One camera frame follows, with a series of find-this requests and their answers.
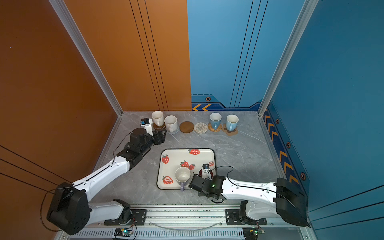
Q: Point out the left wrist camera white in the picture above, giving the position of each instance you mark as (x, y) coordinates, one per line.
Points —
(146, 124)

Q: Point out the left green circuit board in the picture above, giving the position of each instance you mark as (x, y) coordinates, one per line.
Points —
(124, 234)

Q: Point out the aluminium front rail frame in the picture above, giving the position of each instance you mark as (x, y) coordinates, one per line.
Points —
(191, 222)

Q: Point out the green circuit board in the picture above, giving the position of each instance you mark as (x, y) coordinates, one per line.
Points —
(124, 234)
(252, 234)

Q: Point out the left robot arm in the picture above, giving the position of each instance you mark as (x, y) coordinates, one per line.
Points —
(70, 209)

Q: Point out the right green circuit board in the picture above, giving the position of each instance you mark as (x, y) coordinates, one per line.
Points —
(252, 234)

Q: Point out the aluminium corner post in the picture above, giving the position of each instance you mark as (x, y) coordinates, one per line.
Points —
(295, 36)
(74, 32)

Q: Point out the white mug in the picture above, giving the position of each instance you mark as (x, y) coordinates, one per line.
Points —
(158, 118)
(171, 122)

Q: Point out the woven rattan round coaster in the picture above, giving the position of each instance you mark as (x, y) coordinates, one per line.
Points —
(218, 129)

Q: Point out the strawberry print white tray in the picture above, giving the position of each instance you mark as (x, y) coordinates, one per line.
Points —
(178, 166)

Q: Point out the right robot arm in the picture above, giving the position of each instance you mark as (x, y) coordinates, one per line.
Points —
(259, 201)

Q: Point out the paw shaped brown coaster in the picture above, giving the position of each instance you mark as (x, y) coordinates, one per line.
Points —
(229, 133)

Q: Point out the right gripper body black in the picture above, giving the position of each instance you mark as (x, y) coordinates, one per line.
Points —
(203, 194)

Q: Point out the light blue mug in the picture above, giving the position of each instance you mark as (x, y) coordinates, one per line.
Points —
(232, 122)

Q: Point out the light blue rope coaster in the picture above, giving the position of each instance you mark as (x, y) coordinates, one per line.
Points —
(173, 131)

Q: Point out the red interior mug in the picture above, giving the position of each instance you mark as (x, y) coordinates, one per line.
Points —
(200, 174)

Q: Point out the light wooden round coaster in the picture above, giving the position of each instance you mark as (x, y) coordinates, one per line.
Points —
(187, 127)

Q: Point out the right aluminium corner post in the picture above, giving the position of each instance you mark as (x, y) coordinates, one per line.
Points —
(295, 36)

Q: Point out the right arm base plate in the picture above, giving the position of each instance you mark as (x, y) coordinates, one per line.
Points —
(236, 217)

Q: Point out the dark glossy wooden coaster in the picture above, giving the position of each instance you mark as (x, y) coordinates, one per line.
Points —
(158, 128)

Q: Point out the lavender mug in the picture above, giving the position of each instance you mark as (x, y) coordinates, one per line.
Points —
(182, 175)

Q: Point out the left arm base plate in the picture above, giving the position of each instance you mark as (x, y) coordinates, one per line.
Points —
(138, 216)

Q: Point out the colourful zigzag rope coaster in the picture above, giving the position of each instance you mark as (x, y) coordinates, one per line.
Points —
(200, 128)

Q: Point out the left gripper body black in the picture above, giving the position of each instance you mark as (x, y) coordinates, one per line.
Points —
(155, 139)

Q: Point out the left aluminium corner post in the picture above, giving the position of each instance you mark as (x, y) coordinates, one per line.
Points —
(74, 32)

